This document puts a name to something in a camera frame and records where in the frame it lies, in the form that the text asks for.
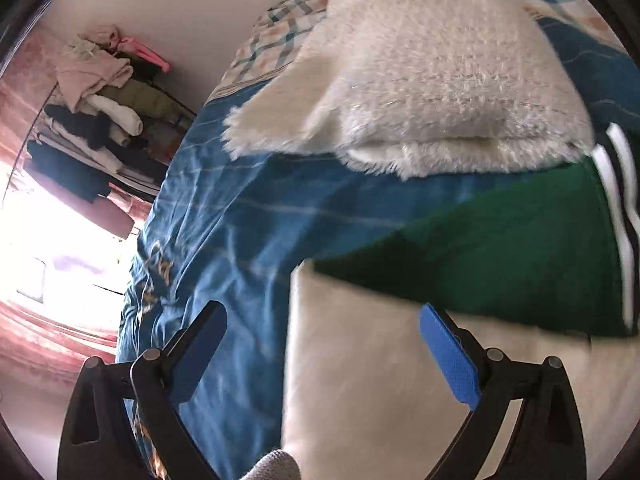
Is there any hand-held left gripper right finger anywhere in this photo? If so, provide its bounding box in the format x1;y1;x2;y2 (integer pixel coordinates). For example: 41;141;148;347
419;303;587;480

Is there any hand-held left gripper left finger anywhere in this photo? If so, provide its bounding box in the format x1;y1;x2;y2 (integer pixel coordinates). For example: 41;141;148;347
56;300;228;480

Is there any green jacket with cream sleeves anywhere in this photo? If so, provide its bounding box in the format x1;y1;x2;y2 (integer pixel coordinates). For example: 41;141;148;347
280;122;640;480

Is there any pile of clothes on rack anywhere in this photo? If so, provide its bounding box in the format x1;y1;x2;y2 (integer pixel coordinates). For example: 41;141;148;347
25;24;197;206

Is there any grey white knit fabric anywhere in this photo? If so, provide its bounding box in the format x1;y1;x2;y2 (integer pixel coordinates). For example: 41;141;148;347
244;450;302;480

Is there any blue striped duvet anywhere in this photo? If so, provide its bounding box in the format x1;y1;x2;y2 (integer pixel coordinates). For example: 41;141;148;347
116;17;640;480

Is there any pink curtain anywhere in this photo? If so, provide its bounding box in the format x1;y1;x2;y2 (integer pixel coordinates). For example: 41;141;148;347
0;27;136;381

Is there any white fluffy garment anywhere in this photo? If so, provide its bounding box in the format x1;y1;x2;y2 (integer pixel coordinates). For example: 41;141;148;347
221;0;596;181

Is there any plaid pillow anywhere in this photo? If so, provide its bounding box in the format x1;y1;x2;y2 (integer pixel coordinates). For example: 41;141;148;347
207;0;618;106

